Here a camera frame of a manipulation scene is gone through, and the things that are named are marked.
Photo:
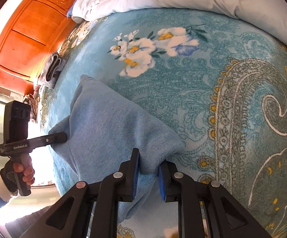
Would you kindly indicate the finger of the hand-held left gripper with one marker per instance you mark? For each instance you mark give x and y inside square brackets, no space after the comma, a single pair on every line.
[57,138]

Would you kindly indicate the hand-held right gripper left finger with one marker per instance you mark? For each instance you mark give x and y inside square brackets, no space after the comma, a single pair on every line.
[135,178]

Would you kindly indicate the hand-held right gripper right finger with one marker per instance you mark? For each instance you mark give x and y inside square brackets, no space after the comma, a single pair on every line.
[162,183]

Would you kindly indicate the light blue fleece garment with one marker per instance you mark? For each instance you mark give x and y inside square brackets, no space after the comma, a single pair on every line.
[108,119]

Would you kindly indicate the person's left hand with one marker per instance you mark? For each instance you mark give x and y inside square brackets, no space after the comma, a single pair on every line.
[8,176]

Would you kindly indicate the grey folded cloth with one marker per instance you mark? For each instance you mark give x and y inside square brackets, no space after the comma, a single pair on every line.
[51,72]

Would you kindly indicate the orange wooden headboard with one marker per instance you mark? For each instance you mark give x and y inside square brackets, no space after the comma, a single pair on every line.
[22,29]

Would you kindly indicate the teal floral blanket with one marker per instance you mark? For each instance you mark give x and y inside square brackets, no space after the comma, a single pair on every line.
[195,79]

